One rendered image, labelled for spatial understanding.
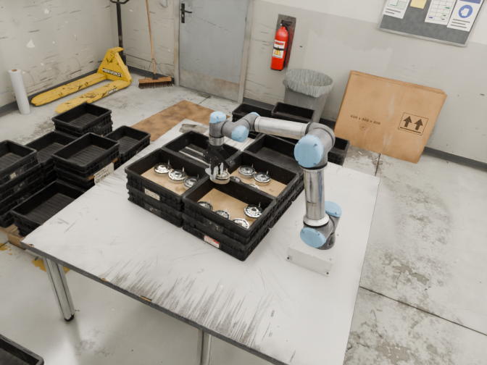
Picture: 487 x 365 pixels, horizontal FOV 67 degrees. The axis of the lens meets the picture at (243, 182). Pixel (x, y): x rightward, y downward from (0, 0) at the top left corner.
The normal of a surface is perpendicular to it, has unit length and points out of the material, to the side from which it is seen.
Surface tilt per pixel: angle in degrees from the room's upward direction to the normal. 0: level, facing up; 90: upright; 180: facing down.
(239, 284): 0
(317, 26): 90
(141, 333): 0
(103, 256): 0
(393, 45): 90
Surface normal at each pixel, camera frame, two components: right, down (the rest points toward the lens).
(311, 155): -0.55, 0.34
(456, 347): 0.11, -0.80
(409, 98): -0.37, 0.39
